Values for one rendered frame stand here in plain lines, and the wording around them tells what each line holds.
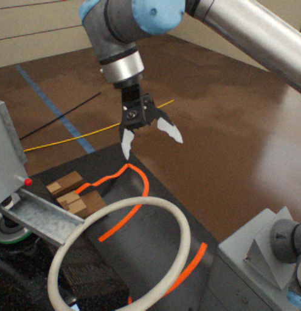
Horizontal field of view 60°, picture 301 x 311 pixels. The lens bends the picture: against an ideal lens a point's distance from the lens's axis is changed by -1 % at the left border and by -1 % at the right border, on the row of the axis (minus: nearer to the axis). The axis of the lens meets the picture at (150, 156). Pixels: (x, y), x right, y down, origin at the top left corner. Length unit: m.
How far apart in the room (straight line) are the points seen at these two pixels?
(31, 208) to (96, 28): 0.87
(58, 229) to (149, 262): 1.22
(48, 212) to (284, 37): 1.02
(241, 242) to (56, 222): 0.86
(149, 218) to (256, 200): 1.07
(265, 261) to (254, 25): 0.95
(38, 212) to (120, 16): 0.91
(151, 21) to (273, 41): 0.24
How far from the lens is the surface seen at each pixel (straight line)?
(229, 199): 2.72
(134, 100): 0.59
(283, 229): 1.27
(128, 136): 0.66
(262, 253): 1.24
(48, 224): 1.16
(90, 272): 1.43
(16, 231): 1.46
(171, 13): 0.51
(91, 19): 0.59
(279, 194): 2.95
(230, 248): 1.37
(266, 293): 1.32
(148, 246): 2.30
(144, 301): 0.75
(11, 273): 1.41
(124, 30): 0.53
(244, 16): 0.58
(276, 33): 0.59
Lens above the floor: 1.99
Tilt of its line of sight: 40 degrees down
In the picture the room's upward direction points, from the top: straight up
